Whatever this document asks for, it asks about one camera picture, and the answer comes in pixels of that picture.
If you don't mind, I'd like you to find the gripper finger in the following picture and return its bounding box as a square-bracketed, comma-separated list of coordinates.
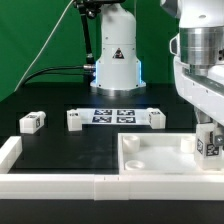
[196, 111, 212, 124]
[213, 126, 224, 147]

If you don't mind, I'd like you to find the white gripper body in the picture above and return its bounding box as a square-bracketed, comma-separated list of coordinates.
[173, 57, 224, 125]

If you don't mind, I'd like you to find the white square tabletop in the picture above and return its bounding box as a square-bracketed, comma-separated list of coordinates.
[118, 133, 224, 175]

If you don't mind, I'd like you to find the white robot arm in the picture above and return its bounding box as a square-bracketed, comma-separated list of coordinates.
[91, 0, 224, 146]

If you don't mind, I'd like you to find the white fiducial marker sheet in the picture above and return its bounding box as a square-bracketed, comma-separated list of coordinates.
[67, 108, 149, 125]

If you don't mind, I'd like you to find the white U-shaped fence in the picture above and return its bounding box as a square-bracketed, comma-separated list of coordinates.
[0, 136, 224, 200]

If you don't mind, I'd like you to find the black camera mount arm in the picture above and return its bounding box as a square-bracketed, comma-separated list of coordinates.
[73, 0, 100, 68]

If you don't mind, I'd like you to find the white cable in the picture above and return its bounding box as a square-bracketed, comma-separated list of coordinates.
[13, 0, 75, 93]

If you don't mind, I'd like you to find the black cable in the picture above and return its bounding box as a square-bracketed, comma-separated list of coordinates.
[20, 65, 98, 87]

